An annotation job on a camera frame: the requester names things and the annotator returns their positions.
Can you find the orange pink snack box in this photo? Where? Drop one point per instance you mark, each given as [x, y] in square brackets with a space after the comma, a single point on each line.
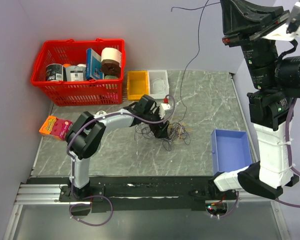
[55, 127]

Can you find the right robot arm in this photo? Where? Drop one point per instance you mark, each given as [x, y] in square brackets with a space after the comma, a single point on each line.
[275, 74]

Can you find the white plastic bin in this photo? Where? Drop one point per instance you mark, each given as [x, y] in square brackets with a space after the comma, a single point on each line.
[158, 84]

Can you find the brown round object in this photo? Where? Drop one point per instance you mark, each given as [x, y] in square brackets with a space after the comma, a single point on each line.
[110, 67]

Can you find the black labelled can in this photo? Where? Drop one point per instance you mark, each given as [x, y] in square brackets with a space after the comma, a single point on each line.
[54, 72]

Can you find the grey labelled can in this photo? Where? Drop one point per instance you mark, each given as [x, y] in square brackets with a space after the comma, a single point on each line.
[75, 73]

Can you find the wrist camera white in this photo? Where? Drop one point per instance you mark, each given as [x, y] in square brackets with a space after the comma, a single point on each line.
[290, 30]
[165, 109]

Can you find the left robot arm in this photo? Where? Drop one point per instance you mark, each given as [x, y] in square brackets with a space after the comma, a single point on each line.
[85, 136]

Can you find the red plastic shopping basket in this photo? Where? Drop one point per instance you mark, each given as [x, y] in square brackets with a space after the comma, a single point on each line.
[80, 93]

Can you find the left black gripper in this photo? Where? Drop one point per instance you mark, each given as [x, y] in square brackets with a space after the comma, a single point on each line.
[160, 130]

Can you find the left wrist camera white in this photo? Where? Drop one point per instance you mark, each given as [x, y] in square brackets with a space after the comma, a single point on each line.
[165, 109]

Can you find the yellow plastic bin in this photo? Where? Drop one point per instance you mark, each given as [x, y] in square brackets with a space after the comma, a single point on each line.
[137, 84]

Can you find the blue book box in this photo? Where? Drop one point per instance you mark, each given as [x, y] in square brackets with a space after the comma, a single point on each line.
[93, 65]

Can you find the white paper roll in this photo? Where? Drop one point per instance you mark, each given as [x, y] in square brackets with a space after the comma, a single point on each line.
[111, 54]

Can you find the small tin can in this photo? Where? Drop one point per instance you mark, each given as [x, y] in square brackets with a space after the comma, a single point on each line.
[99, 113]

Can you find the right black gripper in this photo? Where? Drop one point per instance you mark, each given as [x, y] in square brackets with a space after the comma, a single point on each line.
[242, 22]

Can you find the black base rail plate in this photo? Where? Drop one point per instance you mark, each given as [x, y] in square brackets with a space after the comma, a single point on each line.
[131, 193]

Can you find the blue plastic bin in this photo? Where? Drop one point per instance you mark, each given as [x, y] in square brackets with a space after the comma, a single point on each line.
[230, 150]

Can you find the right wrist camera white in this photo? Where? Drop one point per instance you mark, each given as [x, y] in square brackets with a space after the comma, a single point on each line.
[290, 30]

